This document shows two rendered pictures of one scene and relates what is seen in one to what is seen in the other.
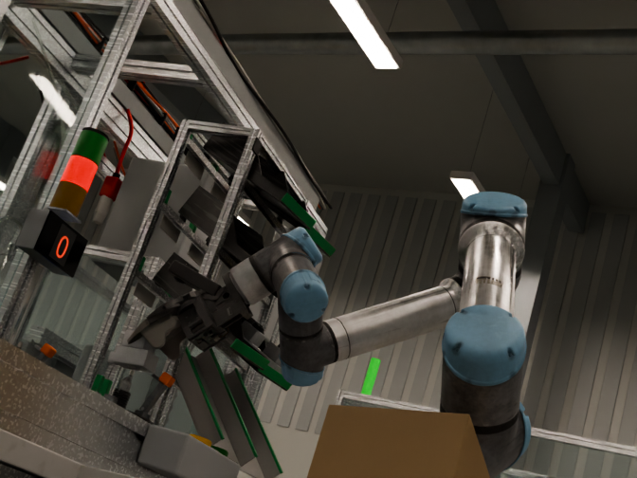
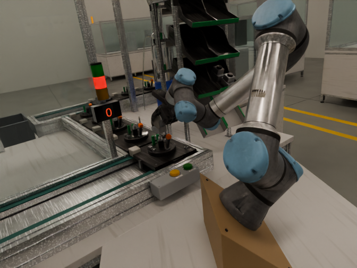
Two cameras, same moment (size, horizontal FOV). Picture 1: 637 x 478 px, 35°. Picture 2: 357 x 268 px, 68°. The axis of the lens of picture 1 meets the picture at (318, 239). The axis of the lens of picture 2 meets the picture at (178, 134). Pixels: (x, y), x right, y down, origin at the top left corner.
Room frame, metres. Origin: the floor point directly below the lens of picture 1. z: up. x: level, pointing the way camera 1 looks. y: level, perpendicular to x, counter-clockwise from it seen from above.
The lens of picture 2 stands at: (0.79, -0.43, 1.52)
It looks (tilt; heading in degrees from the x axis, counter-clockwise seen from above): 22 degrees down; 30
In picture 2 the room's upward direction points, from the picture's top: 7 degrees counter-clockwise
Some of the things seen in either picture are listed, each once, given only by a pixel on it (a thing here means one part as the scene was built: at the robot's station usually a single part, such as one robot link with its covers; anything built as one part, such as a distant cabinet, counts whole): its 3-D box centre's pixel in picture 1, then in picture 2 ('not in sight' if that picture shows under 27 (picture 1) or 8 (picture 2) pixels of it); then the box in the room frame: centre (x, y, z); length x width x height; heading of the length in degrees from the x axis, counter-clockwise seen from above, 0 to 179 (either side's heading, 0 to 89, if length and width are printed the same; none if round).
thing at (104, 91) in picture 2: (67, 200); (102, 93); (1.64, 0.43, 1.28); 0.05 x 0.05 x 0.05
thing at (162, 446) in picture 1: (191, 463); (175, 179); (1.60, 0.08, 0.93); 0.21 x 0.07 x 0.06; 156
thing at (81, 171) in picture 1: (79, 174); (99, 82); (1.64, 0.43, 1.33); 0.05 x 0.05 x 0.05
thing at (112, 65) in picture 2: not in sight; (135, 43); (9.61, 6.18, 1.13); 2.86 x 1.56 x 2.25; 147
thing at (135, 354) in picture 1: (135, 347); (157, 124); (1.77, 0.25, 1.10); 0.08 x 0.04 x 0.07; 66
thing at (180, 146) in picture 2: not in sight; (162, 152); (1.77, 0.24, 0.96); 0.24 x 0.24 x 0.02; 66
